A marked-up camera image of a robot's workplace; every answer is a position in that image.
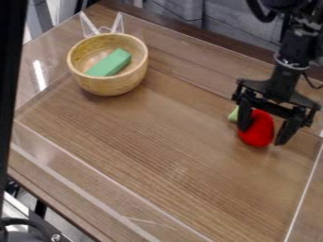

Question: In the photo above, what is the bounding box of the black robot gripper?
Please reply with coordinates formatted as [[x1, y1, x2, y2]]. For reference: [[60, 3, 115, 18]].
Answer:
[[233, 78, 322, 146]]

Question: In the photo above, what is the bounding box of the red plush fruit green stem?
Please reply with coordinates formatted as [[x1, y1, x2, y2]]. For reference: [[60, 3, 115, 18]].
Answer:
[[238, 109, 275, 147]]

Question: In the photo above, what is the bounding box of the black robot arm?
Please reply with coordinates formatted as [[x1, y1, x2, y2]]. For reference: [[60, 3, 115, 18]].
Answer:
[[233, 0, 323, 146]]

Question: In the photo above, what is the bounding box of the green rectangular block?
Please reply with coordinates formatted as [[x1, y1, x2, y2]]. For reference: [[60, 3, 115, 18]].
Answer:
[[84, 48, 131, 77]]

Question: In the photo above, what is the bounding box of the wooden bowl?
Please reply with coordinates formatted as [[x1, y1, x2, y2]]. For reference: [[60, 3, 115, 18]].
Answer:
[[67, 33, 150, 96]]

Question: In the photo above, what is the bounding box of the clear acrylic tray enclosure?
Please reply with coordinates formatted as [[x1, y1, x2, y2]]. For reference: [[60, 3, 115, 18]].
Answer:
[[10, 17, 323, 242]]

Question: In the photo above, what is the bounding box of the grey post top left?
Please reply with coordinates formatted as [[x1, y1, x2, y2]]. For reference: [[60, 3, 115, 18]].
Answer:
[[35, 0, 54, 32]]

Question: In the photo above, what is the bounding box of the black metal bracket with screw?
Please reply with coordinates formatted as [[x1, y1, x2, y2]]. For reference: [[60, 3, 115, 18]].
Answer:
[[28, 211, 74, 242]]

